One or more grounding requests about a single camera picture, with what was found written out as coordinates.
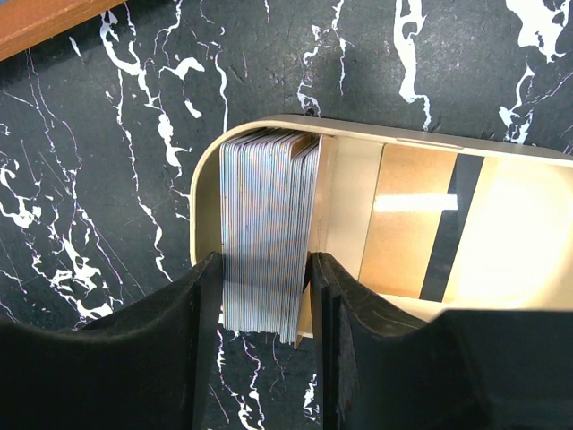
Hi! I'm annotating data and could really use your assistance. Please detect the beige oval tray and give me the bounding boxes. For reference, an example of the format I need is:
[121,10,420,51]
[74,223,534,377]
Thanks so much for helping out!
[188,114,573,350]

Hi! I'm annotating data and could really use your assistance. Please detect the card with black stripe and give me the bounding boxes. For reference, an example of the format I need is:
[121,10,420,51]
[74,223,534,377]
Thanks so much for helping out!
[359,145,484,302]

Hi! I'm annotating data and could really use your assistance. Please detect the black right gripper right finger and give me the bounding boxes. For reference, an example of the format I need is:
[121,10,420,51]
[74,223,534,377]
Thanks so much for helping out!
[309,253,572,429]

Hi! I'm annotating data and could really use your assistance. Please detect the stack of cards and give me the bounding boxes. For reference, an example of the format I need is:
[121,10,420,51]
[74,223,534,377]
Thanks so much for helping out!
[219,128,320,343]

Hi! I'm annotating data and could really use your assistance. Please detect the orange wooden shelf rack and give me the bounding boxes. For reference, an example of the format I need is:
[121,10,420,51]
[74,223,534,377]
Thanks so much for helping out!
[1,0,122,60]

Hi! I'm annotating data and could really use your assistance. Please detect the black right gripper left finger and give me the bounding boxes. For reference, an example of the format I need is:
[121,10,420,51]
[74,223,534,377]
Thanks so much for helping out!
[1,253,223,429]

